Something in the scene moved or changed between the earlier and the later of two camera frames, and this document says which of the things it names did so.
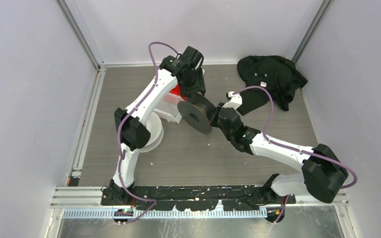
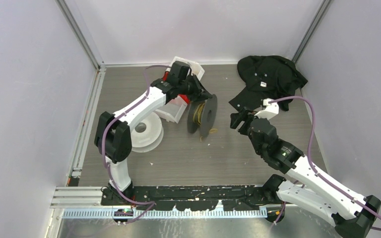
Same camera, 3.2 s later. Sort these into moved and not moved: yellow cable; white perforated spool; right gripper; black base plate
Moved: right gripper; yellow cable
Not moved: black base plate; white perforated spool
